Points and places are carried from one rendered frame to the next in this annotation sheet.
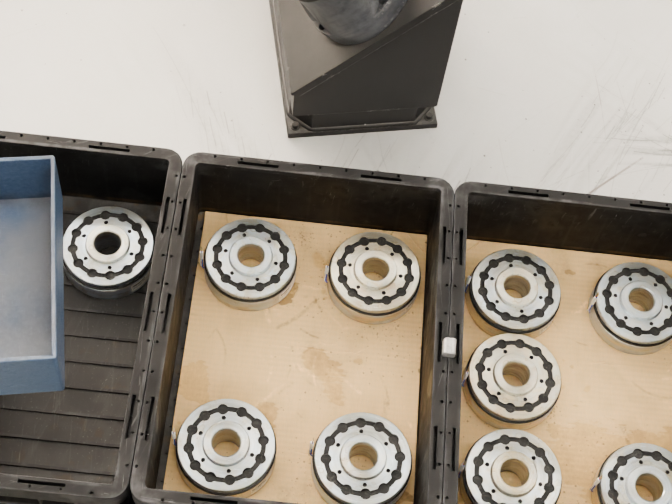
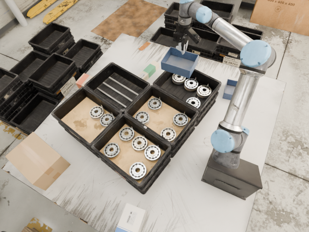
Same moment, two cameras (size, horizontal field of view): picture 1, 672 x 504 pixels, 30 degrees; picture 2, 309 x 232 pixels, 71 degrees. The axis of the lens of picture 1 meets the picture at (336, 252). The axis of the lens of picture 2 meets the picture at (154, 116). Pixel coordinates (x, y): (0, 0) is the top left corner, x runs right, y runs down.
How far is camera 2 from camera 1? 1.20 m
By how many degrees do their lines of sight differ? 56
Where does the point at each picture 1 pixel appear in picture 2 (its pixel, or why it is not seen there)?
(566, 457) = (125, 145)
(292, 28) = not seen: hidden behind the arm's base
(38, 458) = (168, 87)
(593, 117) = (188, 214)
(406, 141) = (200, 173)
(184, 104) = not seen: hidden behind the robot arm
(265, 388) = (161, 114)
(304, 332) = (166, 123)
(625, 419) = (123, 158)
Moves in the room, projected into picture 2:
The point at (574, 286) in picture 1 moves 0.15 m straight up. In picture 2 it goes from (148, 165) to (146, 157)
